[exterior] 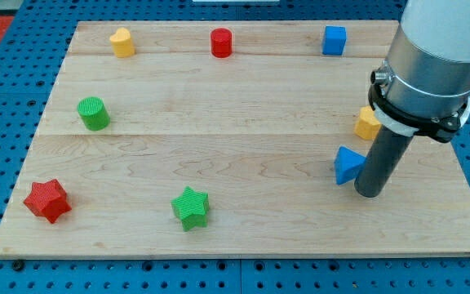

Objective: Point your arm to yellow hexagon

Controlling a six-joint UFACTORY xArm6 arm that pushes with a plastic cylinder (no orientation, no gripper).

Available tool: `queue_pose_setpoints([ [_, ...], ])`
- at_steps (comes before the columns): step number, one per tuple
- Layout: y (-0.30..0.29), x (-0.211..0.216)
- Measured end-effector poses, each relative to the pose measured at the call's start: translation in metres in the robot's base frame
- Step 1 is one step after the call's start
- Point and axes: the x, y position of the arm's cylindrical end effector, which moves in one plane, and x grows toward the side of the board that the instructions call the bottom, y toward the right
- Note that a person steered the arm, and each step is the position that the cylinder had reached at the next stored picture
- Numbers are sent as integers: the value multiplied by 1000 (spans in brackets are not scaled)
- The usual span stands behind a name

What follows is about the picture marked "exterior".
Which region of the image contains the green star block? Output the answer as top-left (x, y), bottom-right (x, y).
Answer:
top-left (171, 186), bottom-right (210, 232)

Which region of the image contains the dark grey cylindrical pointer rod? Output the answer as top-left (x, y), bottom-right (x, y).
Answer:
top-left (354, 127), bottom-right (413, 198)

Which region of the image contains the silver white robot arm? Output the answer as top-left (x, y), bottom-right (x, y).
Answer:
top-left (369, 0), bottom-right (470, 143)

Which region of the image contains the blue triangle block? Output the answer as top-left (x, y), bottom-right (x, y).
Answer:
top-left (334, 145), bottom-right (366, 185)

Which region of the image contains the light wooden board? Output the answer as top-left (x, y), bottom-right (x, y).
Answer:
top-left (0, 20), bottom-right (470, 260)

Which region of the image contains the blue cube block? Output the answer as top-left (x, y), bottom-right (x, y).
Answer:
top-left (321, 26), bottom-right (347, 56)

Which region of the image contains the red star block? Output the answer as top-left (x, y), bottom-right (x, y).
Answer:
top-left (23, 179), bottom-right (72, 224)

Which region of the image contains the yellow hexagon block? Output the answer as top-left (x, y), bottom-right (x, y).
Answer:
top-left (354, 106), bottom-right (382, 140)

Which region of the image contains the green cylinder block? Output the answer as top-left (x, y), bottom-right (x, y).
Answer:
top-left (77, 96), bottom-right (110, 131)

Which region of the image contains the yellow heart block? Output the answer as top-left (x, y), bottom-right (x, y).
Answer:
top-left (109, 28), bottom-right (135, 58)

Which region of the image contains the red cylinder block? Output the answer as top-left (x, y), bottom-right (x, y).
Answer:
top-left (210, 28), bottom-right (233, 58)

